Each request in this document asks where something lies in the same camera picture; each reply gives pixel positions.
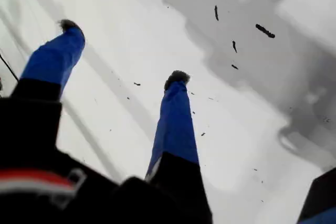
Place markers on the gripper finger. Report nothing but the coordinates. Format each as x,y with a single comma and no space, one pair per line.
176,129
52,61

